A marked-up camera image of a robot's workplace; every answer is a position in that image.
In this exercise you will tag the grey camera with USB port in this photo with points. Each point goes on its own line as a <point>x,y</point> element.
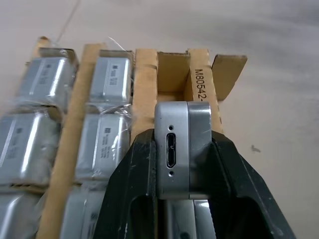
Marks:
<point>177,149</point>

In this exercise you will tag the cardboard divider tray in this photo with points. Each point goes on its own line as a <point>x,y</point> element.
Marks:
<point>145,89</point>

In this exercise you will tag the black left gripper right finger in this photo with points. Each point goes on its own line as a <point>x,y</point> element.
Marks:
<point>239,171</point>

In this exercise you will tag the grey camera in plastic wrap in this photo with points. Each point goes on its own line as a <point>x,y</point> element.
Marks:
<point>79,214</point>
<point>27,147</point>
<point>111,77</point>
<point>18,216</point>
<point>102,147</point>
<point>48,77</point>

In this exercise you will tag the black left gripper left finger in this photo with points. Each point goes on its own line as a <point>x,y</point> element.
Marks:
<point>129,174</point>

